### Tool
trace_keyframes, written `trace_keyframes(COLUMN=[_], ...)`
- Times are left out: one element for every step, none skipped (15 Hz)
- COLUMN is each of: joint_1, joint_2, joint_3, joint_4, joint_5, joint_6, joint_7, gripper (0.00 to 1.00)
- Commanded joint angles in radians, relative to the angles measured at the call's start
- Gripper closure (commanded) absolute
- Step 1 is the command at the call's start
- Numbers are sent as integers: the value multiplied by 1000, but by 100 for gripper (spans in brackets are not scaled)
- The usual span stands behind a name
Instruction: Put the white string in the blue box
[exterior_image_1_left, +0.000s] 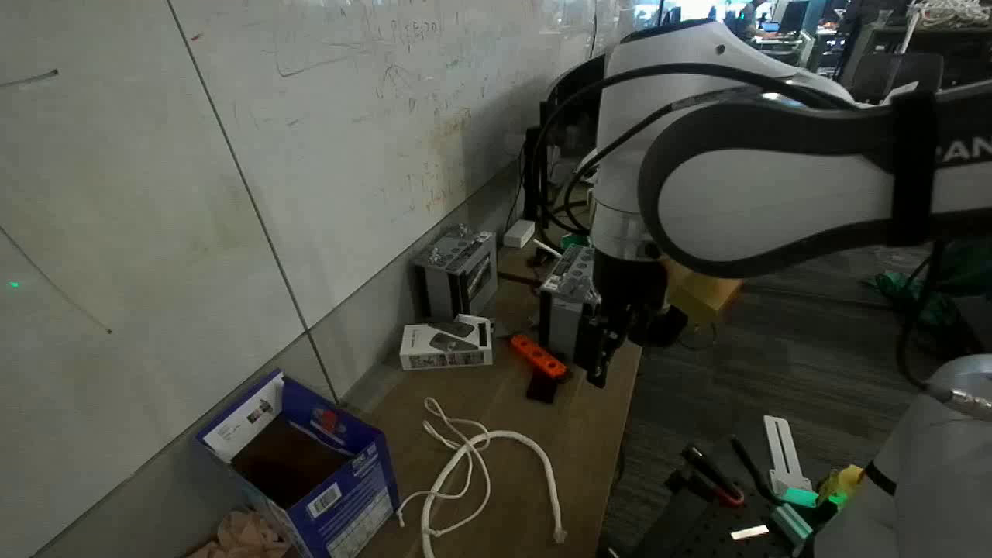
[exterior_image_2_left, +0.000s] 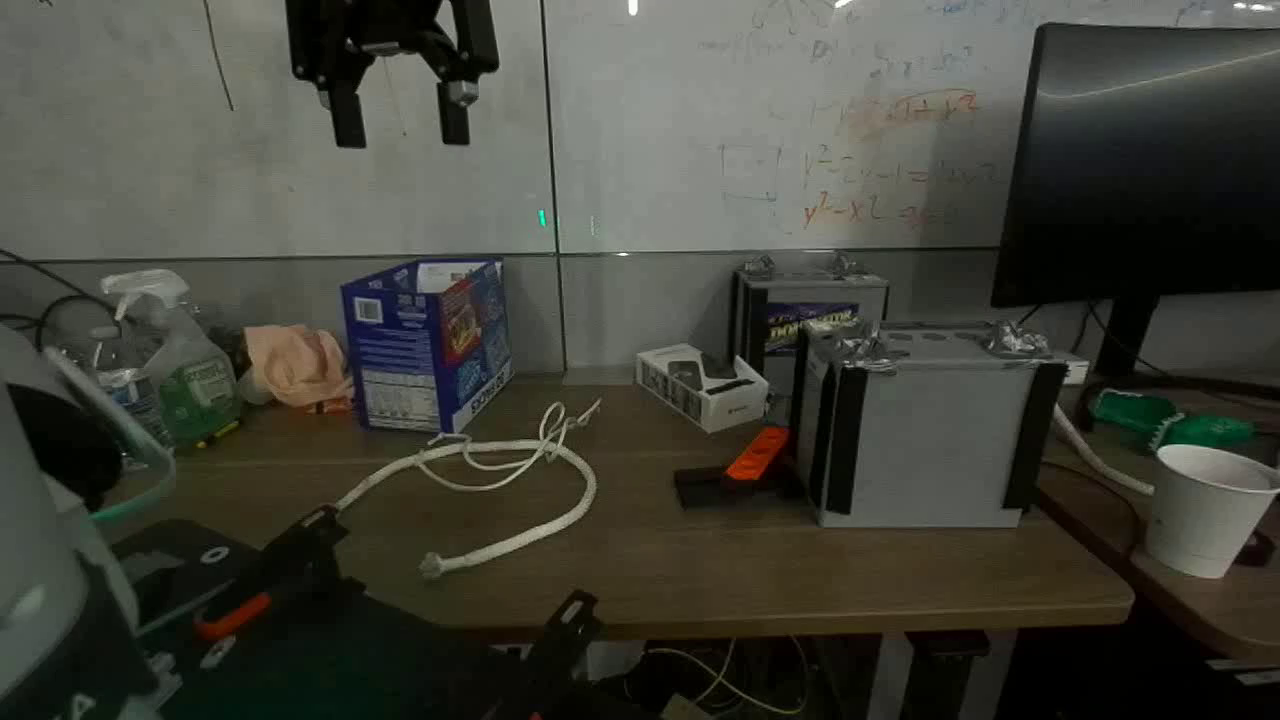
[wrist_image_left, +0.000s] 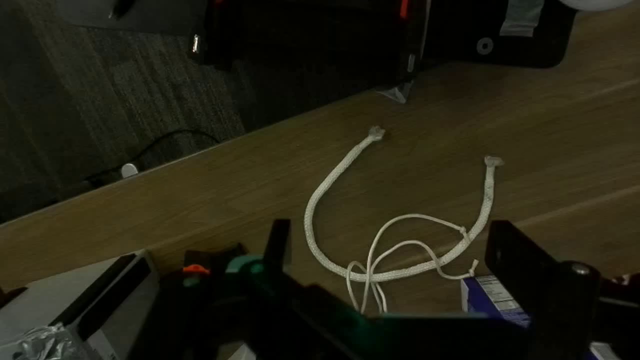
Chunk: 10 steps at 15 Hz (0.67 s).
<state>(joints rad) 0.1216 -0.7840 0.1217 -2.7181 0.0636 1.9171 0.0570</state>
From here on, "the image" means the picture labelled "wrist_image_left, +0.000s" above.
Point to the white plug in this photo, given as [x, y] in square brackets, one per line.
[128, 170]

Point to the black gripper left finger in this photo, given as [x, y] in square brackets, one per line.
[277, 246]

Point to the blue cardboard box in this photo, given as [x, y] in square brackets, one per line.
[492, 296]

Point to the crumpled foil piece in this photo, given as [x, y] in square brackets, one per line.
[41, 343]

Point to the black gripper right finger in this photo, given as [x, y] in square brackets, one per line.
[512, 257]

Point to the orange and black tool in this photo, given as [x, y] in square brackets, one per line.
[194, 271]

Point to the black bag with round logo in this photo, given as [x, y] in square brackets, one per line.
[467, 32]

